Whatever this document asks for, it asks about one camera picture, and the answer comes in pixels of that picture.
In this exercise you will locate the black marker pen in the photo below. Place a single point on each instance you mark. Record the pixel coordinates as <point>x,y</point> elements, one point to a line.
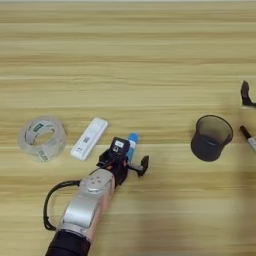
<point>248,135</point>

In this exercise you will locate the white rectangular plastic device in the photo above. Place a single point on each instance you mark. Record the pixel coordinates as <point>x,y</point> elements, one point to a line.
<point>88,140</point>

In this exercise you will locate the black mesh cup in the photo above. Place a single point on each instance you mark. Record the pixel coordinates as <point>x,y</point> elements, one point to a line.
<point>210,146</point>

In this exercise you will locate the clear adhesive tape roll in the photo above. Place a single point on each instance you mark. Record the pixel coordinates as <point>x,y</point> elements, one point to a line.
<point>30,146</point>

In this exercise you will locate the blue glue stick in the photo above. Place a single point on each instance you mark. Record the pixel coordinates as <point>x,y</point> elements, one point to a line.
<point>133,140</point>

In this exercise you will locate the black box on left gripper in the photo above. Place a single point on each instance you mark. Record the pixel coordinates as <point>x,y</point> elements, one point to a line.
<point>119,146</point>

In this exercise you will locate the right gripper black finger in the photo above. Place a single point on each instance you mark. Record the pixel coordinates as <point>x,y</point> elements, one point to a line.
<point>245,93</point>

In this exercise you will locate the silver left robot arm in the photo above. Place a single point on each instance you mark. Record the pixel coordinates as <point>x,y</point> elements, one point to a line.
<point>83,203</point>

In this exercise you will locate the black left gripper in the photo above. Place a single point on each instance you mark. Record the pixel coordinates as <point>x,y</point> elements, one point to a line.
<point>120,166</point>

